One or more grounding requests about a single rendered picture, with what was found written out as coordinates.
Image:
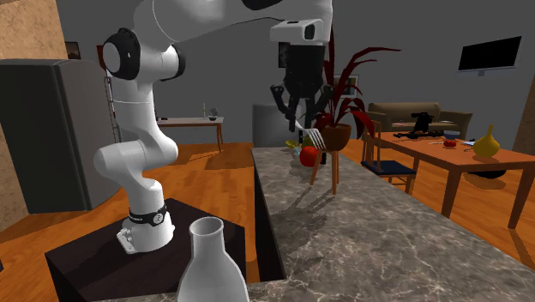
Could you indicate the silver fork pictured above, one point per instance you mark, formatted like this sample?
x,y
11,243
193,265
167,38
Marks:
x,y
315,137

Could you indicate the black wall television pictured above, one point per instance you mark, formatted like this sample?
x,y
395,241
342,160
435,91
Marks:
x,y
489,53

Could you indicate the white vase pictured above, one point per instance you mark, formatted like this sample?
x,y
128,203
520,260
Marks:
x,y
213,272

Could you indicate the blue bowl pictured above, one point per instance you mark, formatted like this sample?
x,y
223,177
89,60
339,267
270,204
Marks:
x,y
452,134

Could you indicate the yellow gourd vase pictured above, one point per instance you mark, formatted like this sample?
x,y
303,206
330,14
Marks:
x,y
486,145

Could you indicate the framed wall picture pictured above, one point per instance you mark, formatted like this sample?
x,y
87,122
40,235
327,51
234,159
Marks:
x,y
351,85

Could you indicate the yellow round object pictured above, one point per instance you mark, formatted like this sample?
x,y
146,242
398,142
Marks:
x,y
291,144

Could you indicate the grey bin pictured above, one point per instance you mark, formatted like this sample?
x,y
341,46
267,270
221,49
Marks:
x,y
267,125

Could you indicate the small dark wall picture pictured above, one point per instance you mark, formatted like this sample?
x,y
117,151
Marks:
x,y
72,50

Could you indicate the black angular object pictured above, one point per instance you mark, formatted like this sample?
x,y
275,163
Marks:
x,y
421,122

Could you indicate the red apple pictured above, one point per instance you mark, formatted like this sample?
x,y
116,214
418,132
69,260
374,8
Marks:
x,y
308,157

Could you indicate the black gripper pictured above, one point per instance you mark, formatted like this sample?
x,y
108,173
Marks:
x,y
304,67

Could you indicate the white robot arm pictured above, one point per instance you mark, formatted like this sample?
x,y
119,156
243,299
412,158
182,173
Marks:
x,y
138,104

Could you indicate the red plant in brown pot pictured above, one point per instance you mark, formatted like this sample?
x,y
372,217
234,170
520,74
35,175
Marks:
x,y
336,136

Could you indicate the grey side table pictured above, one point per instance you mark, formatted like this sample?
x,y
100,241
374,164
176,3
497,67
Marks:
x,y
192,121

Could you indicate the green round object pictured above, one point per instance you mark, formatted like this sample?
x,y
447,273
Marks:
x,y
307,142

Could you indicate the brown sofa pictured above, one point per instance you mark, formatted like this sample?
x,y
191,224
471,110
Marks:
x,y
401,113

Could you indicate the wooden dining table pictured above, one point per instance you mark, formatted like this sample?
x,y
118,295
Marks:
x,y
443,157

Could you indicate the grey refrigerator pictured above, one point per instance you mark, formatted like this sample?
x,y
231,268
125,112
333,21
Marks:
x,y
42,134

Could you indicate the metal ladder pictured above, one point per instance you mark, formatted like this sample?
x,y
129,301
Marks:
x,y
112,113

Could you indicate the small red tomato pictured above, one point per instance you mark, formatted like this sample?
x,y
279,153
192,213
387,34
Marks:
x,y
449,143

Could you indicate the dark robot stand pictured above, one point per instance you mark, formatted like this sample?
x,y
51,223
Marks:
x,y
96,263

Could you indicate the wooden chair with blue seat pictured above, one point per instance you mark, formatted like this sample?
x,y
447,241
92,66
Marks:
x,y
386,167

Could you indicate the wooden stool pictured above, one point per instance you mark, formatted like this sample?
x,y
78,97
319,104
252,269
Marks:
x,y
335,171

